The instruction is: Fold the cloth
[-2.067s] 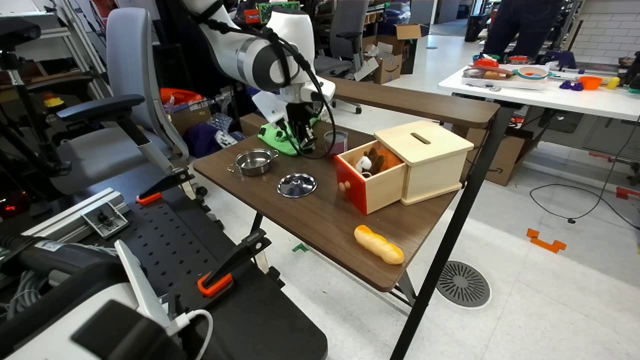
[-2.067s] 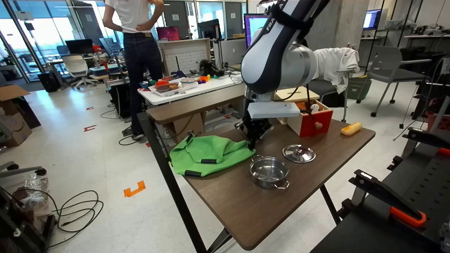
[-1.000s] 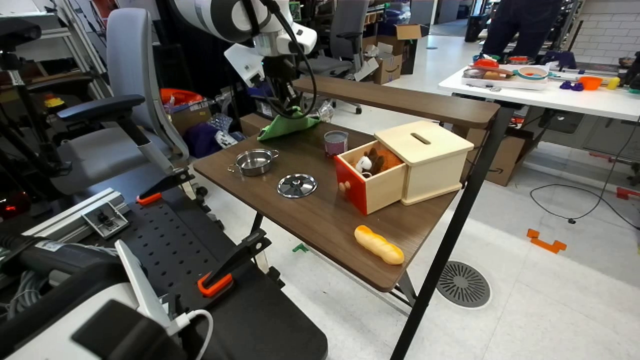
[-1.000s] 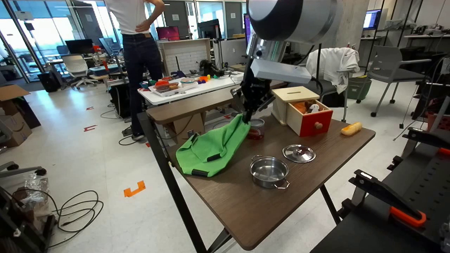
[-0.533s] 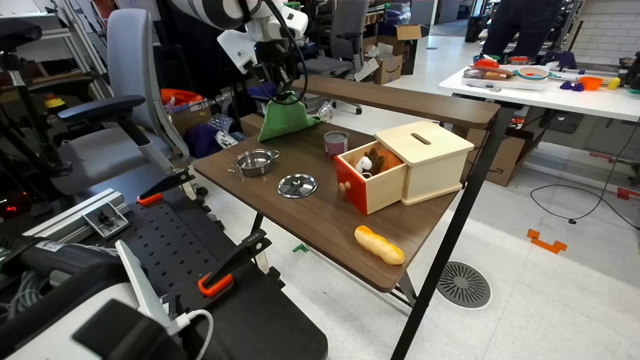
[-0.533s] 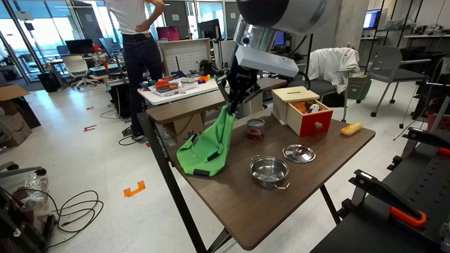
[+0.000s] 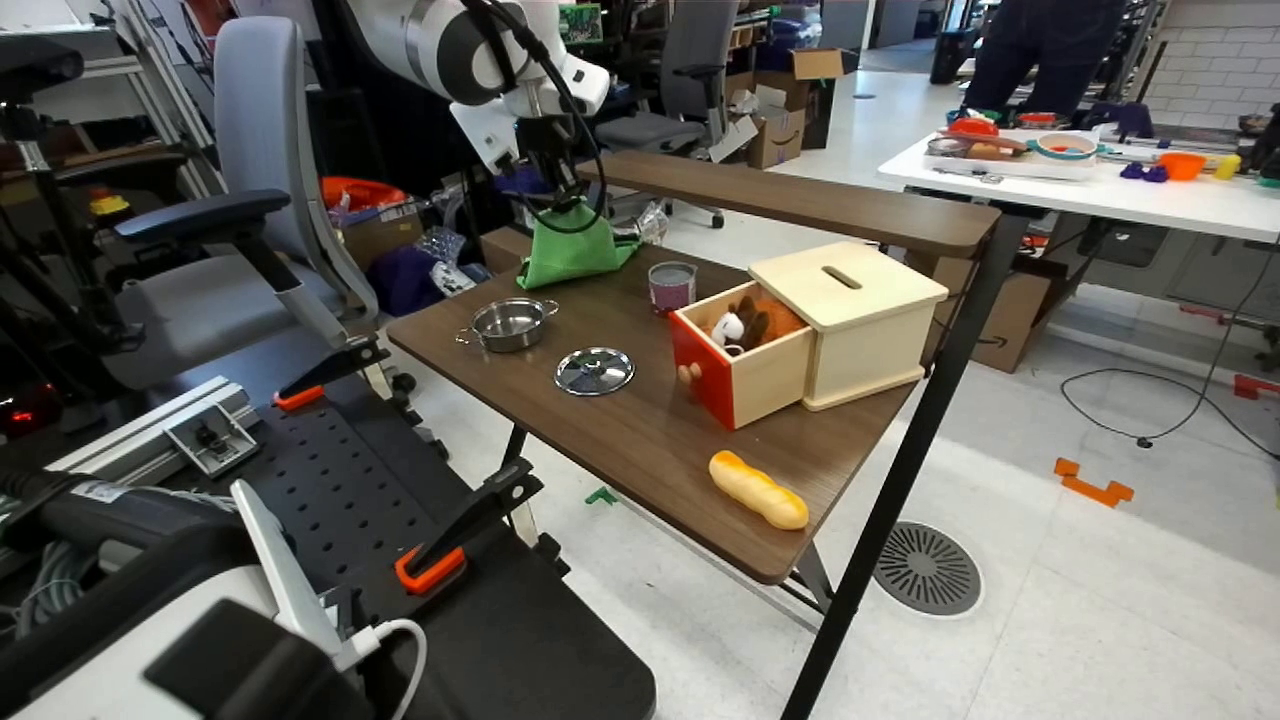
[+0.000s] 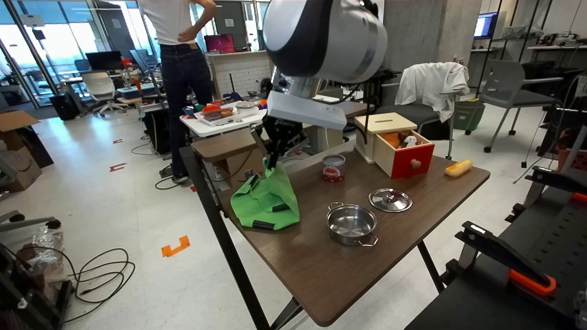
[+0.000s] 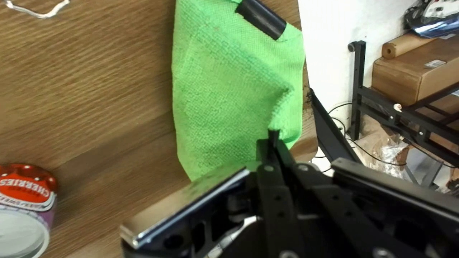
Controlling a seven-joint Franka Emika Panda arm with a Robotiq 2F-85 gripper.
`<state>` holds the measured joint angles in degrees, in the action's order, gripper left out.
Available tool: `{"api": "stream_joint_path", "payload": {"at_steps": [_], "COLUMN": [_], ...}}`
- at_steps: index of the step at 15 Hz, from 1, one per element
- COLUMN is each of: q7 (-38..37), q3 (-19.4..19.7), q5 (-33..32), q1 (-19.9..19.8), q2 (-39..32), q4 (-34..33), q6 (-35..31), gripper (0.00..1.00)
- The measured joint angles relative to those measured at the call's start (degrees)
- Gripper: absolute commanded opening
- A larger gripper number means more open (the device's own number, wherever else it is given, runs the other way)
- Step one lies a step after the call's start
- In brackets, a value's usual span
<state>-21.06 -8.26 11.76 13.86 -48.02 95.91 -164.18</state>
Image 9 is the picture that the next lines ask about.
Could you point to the crumpled clear plastic bag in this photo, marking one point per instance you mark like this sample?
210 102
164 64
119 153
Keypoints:
389 150

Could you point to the black marker pen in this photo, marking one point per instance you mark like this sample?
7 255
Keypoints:
261 18

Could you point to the shiny dark plastic bag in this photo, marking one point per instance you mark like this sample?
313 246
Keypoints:
430 21

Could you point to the cardboard box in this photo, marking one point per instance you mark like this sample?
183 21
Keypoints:
405 71

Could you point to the black metal rack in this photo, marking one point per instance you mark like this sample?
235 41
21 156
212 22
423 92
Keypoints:
358 89

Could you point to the cardboard tube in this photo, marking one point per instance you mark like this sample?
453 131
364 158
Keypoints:
401 44

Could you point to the green microfibre cloth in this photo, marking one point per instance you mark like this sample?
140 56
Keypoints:
229 89

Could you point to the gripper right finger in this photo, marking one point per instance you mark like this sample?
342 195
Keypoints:
344 211

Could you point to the tin can with red label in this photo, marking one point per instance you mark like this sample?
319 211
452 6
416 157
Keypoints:
25 193

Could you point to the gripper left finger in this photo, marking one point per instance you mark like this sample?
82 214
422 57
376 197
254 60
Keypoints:
276 200

